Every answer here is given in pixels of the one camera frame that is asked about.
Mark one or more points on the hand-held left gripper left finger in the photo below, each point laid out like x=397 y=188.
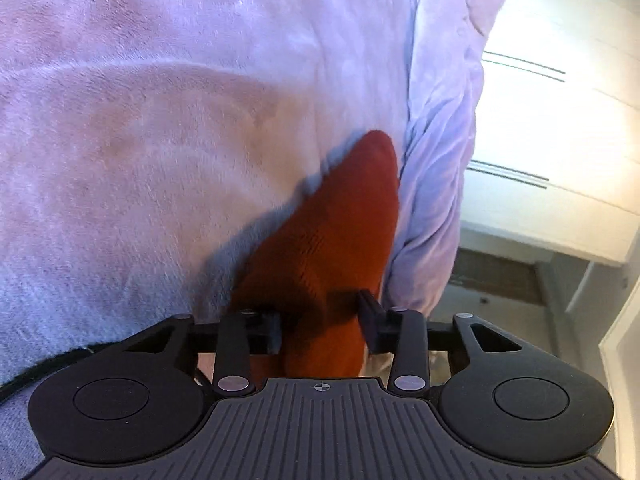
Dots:
x=274 y=342

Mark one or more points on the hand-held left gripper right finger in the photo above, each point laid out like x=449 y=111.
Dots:
x=369 y=321

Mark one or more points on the red garment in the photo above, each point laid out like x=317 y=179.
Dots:
x=330 y=240

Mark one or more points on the brown woven rug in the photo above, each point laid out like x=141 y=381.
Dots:
x=500 y=277

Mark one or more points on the lilac fleece blanket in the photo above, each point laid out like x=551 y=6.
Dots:
x=150 y=110

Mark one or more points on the white door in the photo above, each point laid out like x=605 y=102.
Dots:
x=625 y=385

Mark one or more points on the white dresser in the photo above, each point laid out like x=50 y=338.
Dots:
x=550 y=125

